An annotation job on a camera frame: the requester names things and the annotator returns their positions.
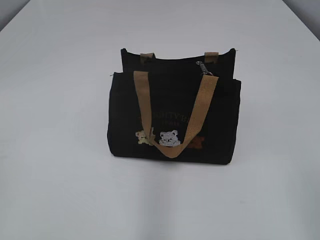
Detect black canvas tote bag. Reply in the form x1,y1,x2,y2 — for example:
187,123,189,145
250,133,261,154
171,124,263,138
107,48,241,165

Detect silver zipper pull clasp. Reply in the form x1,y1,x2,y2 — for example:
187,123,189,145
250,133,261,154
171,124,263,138
196,61,213,76

